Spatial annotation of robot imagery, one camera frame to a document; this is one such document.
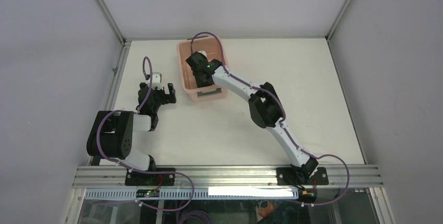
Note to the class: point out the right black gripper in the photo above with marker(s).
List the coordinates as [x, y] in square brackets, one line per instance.
[201, 78]

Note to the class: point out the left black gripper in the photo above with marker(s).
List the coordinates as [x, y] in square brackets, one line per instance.
[158, 95]

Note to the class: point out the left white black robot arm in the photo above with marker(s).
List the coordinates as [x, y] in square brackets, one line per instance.
[112, 131]

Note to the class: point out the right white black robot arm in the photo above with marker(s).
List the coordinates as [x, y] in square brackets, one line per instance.
[265, 109]

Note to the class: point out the pink plastic bin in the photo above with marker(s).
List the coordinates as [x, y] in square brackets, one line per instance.
[210, 46]

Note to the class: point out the orange object under table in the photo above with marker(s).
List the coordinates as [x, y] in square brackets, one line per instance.
[265, 208]

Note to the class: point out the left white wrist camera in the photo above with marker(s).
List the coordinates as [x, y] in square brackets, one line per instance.
[155, 81]

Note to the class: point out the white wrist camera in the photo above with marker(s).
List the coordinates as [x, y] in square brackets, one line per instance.
[155, 81]
[203, 53]

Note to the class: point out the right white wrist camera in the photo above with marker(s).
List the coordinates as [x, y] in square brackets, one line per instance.
[203, 53]

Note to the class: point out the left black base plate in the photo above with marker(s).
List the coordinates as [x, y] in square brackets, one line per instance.
[162, 176]

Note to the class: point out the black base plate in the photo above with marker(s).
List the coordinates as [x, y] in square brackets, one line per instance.
[162, 176]
[288, 176]

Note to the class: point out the aluminium front rail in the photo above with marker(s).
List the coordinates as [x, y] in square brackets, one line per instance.
[356, 176]

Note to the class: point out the white slotted cable duct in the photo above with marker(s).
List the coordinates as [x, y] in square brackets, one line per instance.
[211, 193]

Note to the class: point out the left aluminium frame post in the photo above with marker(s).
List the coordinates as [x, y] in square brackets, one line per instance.
[110, 21]

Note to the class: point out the aluminium frame post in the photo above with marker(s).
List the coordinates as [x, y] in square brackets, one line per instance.
[110, 21]
[338, 20]

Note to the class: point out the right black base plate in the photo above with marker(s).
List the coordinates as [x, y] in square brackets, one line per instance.
[288, 176]

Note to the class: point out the right aluminium frame post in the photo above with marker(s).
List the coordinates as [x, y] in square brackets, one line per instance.
[338, 20]

